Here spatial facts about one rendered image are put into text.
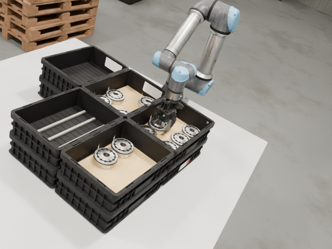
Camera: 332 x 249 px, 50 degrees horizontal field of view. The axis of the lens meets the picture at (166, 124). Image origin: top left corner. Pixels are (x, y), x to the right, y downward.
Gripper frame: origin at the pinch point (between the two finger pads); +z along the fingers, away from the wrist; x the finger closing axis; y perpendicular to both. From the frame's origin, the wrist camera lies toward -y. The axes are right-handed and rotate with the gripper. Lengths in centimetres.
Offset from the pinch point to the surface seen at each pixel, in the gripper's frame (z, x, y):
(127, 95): 1.9, -32.4, -8.4
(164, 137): 2.0, 3.7, 2.6
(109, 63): -4, -56, -15
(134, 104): 1.9, -23.7, -4.7
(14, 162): 15, -31, 63
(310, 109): 85, 27, -327
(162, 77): 85, -117, -188
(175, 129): 2.0, 3.2, -8.2
